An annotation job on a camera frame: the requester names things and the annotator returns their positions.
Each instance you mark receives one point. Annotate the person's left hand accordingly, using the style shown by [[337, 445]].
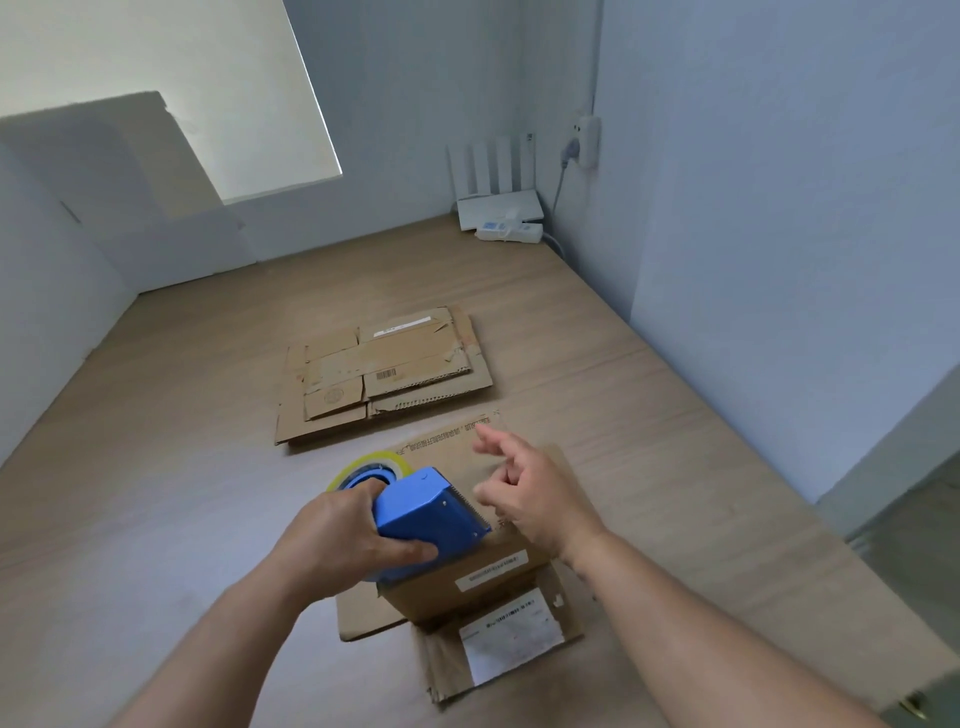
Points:
[[330, 547]]

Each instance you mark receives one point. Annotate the person's right hand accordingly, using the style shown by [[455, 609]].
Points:
[[551, 502]]

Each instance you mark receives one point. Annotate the blue tape dispenser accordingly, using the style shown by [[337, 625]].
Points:
[[420, 510]]

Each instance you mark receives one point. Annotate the clear yellowish tape roll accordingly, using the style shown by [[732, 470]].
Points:
[[390, 459]]

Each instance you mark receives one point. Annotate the plain cardboard box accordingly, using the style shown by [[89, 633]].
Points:
[[442, 592]]

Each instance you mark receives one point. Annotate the large torn cardboard box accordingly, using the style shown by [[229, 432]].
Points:
[[296, 420]]

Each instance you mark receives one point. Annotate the person's right forearm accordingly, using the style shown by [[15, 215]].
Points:
[[712, 645]]

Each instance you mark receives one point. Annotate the person's left forearm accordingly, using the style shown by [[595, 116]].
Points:
[[202, 660]]

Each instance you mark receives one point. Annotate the white power strip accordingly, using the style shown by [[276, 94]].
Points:
[[521, 234]]

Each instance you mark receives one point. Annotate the white router with antennas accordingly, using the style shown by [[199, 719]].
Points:
[[499, 206]]

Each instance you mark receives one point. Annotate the white foam partition board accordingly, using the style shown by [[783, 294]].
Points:
[[52, 300]]

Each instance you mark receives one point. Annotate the small round brass fitting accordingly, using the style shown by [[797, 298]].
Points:
[[913, 706]]

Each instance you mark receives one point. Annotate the bright window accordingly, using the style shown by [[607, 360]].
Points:
[[187, 75]]

